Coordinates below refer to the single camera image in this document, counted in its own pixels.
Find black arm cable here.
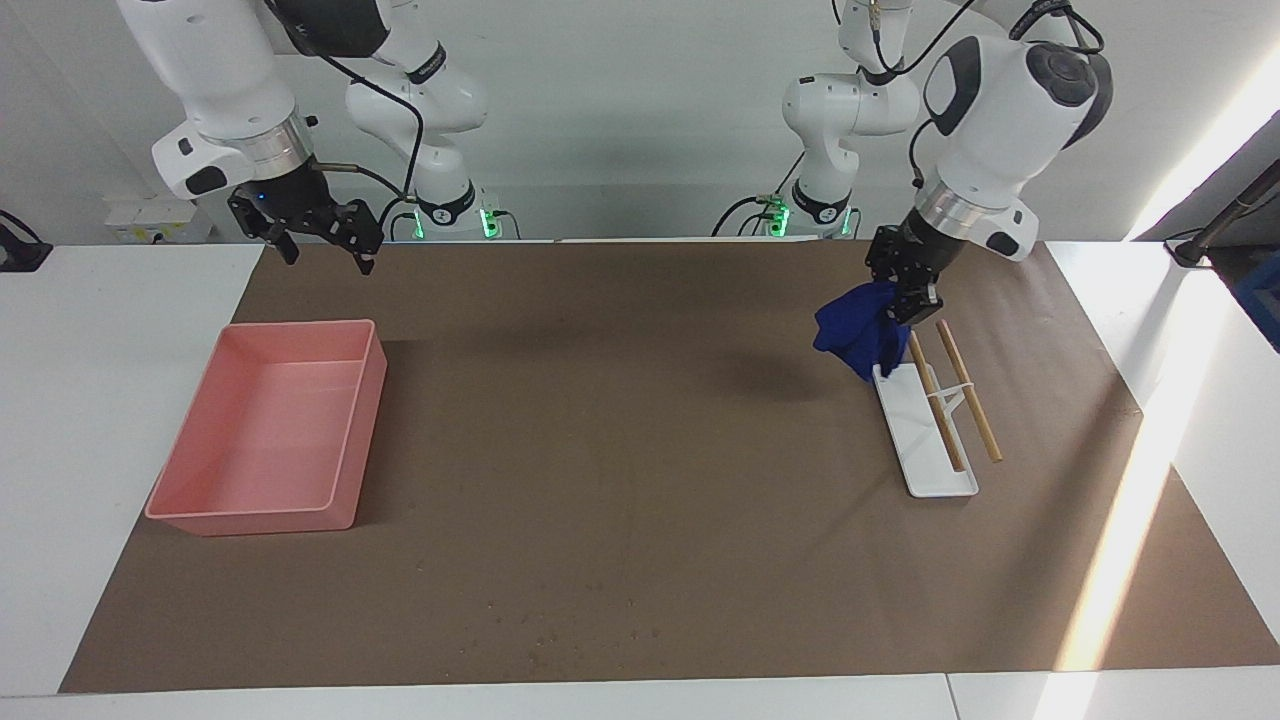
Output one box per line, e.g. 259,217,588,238
868,0,1107,191
310,50,426,201

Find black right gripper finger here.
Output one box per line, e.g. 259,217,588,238
228,192,299,266
328,198,386,273

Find black left base cables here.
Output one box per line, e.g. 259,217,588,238
712,150,806,238

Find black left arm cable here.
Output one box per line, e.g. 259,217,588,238
868,0,1107,191

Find black right base cables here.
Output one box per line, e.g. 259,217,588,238
383,193,521,241

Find brown paper table mat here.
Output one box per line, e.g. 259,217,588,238
58,240,1280,694

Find white rack with wooden rods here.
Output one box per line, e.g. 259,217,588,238
872,320,1004,499

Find blue towel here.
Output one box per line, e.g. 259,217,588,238
813,280,913,384

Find black clamp mount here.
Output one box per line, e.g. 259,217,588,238
0,210,53,273

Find white power strip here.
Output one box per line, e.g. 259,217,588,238
103,195,214,244

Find blue box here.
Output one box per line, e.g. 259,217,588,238
1232,278,1280,353

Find black pole stand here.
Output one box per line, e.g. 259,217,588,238
1168,160,1280,269

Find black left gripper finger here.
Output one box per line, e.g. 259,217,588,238
895,285,943,326

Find pink plastic bin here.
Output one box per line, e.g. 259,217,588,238
145,320,388,537

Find black base cables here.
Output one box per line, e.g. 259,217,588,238
383,193,521,241
712,150,806,238

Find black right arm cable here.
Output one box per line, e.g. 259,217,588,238
310,50,426,201

